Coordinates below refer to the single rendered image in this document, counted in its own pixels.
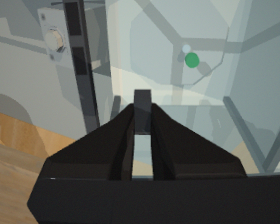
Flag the grey bench mat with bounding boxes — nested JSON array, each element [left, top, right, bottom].
[[0, 0, 86, 140]]

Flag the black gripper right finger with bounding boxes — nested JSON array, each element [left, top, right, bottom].
[[150, 103, 248, 180]]

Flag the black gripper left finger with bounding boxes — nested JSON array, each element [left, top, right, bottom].
[[36, 103, 135, 181]]

